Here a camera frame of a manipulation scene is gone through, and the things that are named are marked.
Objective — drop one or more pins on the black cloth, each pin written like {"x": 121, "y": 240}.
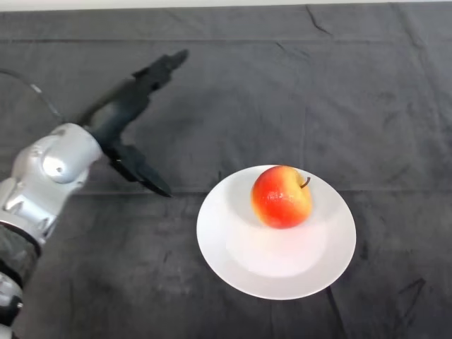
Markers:
{"x": 282, "y": 88}

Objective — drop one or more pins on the white round plate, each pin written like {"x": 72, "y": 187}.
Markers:
{"x": 275, "y": 254}

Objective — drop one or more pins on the red yellow apple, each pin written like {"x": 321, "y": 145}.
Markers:
{"x": 281, "y": 197}

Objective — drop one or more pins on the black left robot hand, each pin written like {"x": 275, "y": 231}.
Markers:
{"x": 121, "y": 113}

